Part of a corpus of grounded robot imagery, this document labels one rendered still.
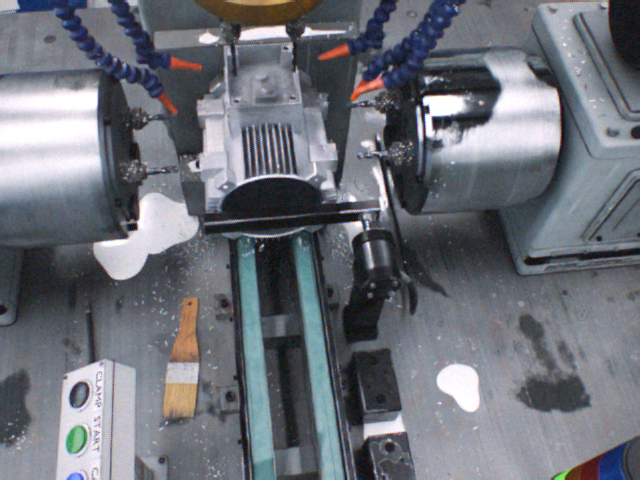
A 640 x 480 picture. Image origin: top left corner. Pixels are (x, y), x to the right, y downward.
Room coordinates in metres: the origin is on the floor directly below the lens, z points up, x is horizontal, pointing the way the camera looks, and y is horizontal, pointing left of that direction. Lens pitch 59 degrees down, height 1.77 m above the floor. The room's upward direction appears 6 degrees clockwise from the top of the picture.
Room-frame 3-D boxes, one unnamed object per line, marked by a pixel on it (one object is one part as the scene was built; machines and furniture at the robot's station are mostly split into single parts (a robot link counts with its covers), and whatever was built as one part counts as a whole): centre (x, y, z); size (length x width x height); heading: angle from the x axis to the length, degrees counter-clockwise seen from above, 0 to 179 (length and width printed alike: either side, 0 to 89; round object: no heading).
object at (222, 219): (0.49, 0.04, 1.01); 0.26 x 0.04 x 0.03; 102
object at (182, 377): (0.34, 0.20, 0.80); 0.21 x 0.05 x 0.01; 5
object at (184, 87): (0.75, 0.13, 0.97); 0.30 x 0.11 x 0.34; 102
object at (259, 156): (0.60, 0.09, 1.02); 0.20 x 0.19 x 0.19; 12
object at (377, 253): (0.61, -0.08, 0.92); 0.45 x 0.13 x 0.24; 12
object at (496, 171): (0.67, -0.23, 1.04); 0.41 x 0.25 x 0.25; 102
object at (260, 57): (0.64, 0.10, 1.11); 0.12 x 0.11 x 0.07; 12
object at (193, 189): (0.64, 0.22, 0.86); 0.07 x 0.06 x 0.12; 102
